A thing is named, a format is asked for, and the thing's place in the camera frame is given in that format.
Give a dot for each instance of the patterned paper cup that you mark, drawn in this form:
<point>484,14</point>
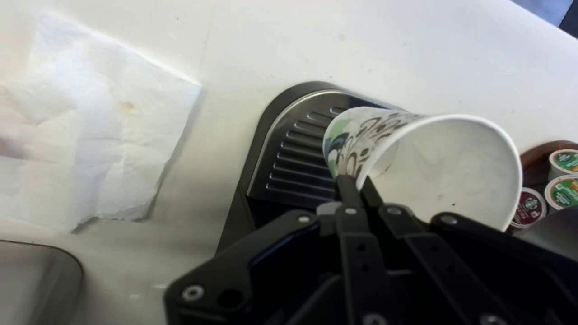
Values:
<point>444,162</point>

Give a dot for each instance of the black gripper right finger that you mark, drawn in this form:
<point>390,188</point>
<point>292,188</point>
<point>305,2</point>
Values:
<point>421,263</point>

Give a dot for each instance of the black coffee machine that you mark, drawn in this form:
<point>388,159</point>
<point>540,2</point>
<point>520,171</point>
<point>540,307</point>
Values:
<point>294,155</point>

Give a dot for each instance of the dark red lid coffee pod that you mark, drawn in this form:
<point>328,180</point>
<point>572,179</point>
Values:
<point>529,207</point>

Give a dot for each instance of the coffee pod holder rack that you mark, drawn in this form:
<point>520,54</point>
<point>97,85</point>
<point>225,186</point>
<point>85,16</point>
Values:
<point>542,153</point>

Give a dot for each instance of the green lid coffee pod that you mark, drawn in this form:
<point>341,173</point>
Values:
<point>561,191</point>
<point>563,161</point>

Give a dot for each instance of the white paper napkin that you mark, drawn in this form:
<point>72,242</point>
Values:
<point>90,119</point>

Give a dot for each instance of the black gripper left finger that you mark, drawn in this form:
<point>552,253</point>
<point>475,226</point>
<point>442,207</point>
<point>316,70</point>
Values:
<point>354,253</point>

